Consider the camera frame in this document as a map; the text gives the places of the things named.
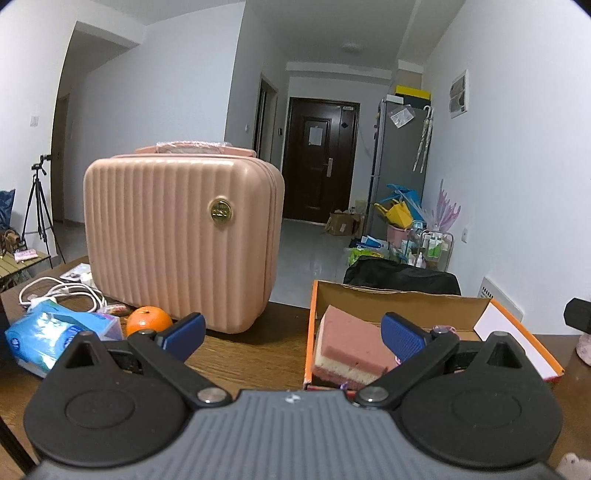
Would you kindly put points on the orange fruit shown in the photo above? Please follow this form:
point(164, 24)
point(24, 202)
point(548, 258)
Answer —
point(145, 321)

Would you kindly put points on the blue tissue pack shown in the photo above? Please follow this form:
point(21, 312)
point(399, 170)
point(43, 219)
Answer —
point(41, 332)

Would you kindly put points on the yellow bag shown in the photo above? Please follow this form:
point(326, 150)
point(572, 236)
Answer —
point(397, 213)

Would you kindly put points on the pink packet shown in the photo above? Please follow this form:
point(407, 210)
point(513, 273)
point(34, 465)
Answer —
point(115, 310)

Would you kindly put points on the pink bucket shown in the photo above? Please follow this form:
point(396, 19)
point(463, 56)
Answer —
point(398, 235)

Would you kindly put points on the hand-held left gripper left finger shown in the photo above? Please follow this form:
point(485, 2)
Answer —
point(184, 334)

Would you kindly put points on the pink layered sponge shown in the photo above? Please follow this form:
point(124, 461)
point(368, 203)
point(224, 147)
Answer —
point(346, 337)

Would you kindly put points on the white wall heater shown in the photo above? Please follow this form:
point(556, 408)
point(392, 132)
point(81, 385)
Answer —
point(501, 297)

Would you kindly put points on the wooden folding table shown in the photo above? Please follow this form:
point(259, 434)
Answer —
point(18, 270)

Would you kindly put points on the metal cart with bottles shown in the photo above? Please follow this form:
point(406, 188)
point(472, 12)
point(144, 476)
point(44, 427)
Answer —
point(431, 249)

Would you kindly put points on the yellow white plush toy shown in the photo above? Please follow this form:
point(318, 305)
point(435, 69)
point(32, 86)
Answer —
point(577, 468)

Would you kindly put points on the white wall socket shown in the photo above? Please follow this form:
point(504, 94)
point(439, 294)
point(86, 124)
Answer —
point(466, 234)

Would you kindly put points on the blue plastic item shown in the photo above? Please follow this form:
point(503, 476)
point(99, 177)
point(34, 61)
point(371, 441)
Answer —
point(404, 191)

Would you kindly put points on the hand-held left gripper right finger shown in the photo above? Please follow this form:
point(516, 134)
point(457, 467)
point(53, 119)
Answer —
point(404, 337)

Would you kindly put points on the white booklet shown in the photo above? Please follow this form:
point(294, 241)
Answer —
point(77, 272)

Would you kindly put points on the grey refrigerator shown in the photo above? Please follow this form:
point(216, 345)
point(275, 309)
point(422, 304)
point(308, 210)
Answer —
point(397, 157)

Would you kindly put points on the pink ribbed hard suitcase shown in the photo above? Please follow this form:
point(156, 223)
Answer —
point(175, 230)

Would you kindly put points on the green packets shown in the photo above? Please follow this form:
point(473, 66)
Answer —
point(367, 253)

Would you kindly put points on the black camera tripod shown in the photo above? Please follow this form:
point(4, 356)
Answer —
point(39, 184)

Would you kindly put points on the purple fairy wings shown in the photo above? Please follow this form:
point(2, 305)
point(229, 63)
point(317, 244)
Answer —
point(445, 207)

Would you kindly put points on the black bag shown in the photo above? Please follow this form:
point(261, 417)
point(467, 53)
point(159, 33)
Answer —
point(401, 277)

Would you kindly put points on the dark entrance door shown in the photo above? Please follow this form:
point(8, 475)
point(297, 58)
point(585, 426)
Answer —
point(318, 184)

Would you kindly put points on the white paper notice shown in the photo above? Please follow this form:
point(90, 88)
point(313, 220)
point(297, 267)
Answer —
point(315, 135)

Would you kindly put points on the clear plastic bag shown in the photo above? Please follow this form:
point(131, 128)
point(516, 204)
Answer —
point(401, 116)

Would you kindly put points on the yellow and black box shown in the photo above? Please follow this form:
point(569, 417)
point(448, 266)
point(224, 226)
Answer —
point(413, 91)

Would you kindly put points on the dark blue bag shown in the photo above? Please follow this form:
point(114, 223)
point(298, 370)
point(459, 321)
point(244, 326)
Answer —
point(7, 210)

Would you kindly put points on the lavender fluffy cloth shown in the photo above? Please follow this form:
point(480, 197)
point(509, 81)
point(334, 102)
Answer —
point(585, 350)

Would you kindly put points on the dark side door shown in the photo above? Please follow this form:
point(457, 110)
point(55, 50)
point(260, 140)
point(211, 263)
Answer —
point(265, 124)

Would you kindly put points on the red cardboard box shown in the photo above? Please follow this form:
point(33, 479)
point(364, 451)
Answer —
point(438, 302)

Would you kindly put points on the brown cardboard box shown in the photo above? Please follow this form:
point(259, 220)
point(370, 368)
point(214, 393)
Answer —
point(344, 224)

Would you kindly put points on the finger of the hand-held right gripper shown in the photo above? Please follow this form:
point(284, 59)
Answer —
point(579, 314)

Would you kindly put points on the white folded umbrella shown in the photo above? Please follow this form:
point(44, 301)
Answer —
point(424, 138)

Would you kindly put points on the white wall electrical panel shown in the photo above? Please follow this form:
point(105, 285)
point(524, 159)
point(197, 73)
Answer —
point(458, 94)

